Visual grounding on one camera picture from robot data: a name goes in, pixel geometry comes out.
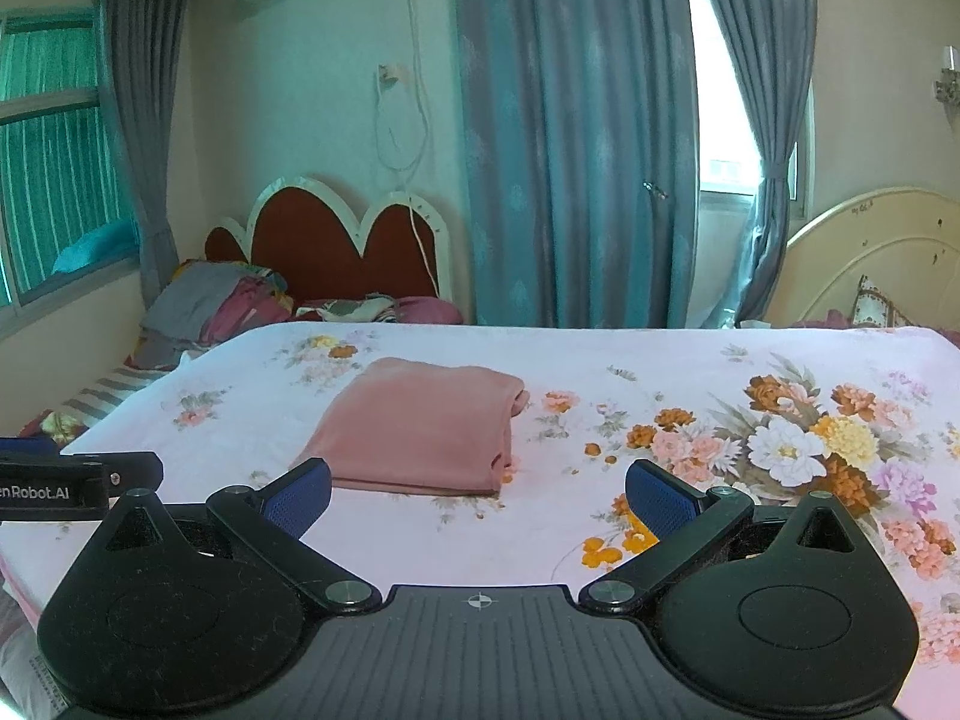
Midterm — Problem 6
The floral white bed sheet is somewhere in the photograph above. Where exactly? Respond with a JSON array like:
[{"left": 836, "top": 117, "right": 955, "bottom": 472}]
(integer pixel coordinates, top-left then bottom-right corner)
[{"left": 0, "top": 321, "right": 960, "bottom": 720}]

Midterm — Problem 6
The cream round headboard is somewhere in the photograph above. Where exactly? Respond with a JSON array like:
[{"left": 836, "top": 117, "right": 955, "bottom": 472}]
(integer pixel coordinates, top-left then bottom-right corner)
[{"left": 784, "top": 187, "right": 960, "bottom": 329}]

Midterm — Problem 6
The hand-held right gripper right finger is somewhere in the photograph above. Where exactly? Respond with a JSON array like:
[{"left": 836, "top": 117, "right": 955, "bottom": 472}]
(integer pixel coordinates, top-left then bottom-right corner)
[{"left": 579, "top": 457, "right": 871, "bottom": 614}]

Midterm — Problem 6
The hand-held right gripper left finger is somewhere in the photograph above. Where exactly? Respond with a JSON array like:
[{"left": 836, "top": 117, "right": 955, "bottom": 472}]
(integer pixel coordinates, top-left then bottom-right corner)
[{"left": 97, "top": 457, "right": 383, "bottom": 616}]

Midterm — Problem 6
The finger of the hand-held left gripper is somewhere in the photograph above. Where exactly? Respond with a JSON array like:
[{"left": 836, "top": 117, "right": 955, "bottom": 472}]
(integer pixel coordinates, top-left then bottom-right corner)
[{"left": 97, "top": 450, "right": 165, "bottom": 498}]

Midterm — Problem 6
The pile of clothes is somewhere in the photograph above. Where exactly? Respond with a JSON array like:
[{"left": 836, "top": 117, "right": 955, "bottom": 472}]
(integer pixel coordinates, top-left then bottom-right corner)
[{"left": 133, "top": 259, "right": 295, "bottom": 370}]

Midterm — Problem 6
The bright window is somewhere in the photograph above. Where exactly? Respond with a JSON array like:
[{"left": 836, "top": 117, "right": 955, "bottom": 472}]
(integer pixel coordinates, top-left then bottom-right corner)
[{"left": 679, "top": 0, "right": 815, "bottom": 220}]

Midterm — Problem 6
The white hanging cable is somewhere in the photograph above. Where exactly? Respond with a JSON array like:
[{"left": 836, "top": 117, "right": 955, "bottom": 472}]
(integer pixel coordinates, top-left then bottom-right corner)
[{"left": 373, "top": 0, "right": 445, "bottom": 295}]

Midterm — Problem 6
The wide blue curtain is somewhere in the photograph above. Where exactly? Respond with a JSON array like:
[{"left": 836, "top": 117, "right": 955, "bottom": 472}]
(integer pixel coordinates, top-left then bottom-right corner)
[{"left": 450, "top": 0, "right": 703, "bottom": 329}]

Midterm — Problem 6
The tied blue curtain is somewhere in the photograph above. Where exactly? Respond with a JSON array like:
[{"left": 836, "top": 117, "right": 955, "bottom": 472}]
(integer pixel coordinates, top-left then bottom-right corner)
[{"left": 686, "top": 0, "right": 818, "bottom": 325}]

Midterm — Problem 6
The pink long-sleeved sweater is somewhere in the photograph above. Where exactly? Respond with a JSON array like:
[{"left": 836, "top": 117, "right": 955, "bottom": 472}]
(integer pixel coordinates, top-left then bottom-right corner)
[{"left": 289, "top": 357, "right": 530, "bottom": 498}]

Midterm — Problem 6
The red scalloped headboard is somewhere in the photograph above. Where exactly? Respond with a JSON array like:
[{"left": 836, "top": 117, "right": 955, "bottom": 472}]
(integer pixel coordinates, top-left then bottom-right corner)
[{"left": 204, "top": 174, "right": 455, "bottom": 307}]

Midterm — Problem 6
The green-tinted side window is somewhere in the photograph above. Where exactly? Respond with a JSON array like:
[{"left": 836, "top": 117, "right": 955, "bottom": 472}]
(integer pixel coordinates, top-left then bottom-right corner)
[{"left": 0, "top": 7, "right": 145, "bottom": 310}]

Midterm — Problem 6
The striped bedding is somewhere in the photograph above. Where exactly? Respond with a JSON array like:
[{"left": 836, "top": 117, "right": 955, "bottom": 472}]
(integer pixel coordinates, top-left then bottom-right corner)
[{"left": 34, "top": 361, "right": 175, "bottom": 445}]

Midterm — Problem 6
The white patterned pillow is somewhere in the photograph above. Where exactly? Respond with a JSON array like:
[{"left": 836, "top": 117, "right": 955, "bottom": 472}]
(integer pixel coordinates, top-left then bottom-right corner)
[{"left": 853, "top": 274, "right": 920, "bottom": 328}]

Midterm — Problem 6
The grey-blue side curtain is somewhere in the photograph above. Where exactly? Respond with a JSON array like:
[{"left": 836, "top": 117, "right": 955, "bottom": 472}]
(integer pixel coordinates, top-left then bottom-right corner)
[{"left": 94, "top": 0, "right": 200, "bottom": 310}]

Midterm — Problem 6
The glass wall lamp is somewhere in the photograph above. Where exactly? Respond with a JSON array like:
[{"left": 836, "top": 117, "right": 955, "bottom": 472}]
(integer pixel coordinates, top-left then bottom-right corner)
[{"left": 932, "top": 45, "right": 960, "bottom": 107}]

